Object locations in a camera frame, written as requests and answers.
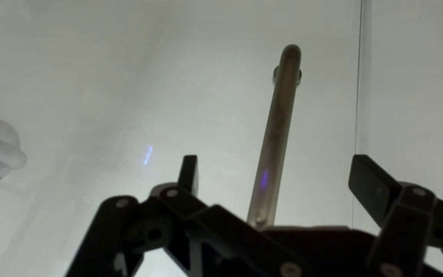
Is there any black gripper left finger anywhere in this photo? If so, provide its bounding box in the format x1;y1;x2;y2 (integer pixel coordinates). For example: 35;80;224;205
66;154;218;277

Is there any glass shower door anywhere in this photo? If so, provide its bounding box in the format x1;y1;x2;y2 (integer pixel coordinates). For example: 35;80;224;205
0;0;364;277

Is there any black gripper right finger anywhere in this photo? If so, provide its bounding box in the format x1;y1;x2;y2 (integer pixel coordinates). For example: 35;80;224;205
347;154;443;277

